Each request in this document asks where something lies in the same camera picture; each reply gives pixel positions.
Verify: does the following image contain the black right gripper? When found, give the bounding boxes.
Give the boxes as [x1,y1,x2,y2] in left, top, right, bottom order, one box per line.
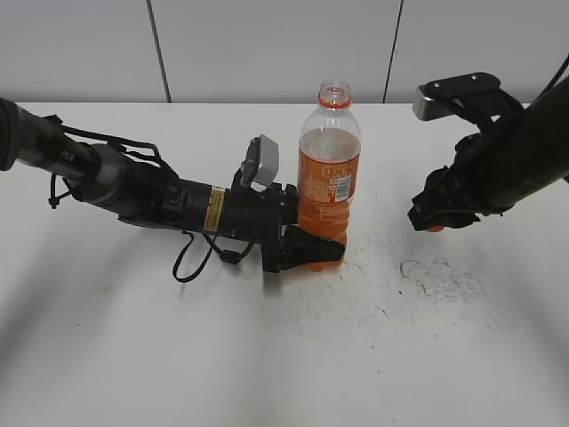
[408,133,511,231]

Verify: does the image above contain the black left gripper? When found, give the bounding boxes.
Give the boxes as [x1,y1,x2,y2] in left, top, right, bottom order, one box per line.
[220,182,345,272]

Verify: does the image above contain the orange drink plastic bottle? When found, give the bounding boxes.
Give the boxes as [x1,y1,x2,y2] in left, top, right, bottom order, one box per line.
[297,79,362,245]

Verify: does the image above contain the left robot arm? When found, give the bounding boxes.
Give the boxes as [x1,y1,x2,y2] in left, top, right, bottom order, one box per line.
[1,100,345,273]

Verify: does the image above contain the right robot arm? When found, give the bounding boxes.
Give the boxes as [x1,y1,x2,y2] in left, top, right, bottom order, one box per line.
[408,72,568,231]

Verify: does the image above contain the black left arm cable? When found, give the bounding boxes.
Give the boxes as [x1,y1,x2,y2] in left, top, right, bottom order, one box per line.
[172,229,263,283]

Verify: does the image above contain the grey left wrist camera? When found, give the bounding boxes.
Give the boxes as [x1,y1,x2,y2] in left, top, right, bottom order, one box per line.
[239,134,279,187]

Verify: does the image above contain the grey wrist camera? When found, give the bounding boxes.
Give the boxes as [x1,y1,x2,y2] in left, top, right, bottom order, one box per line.
[239,134,279,187]
[412,72,525,133]

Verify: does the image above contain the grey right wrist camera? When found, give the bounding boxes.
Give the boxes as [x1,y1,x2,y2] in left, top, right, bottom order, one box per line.
[412,72,525,133]

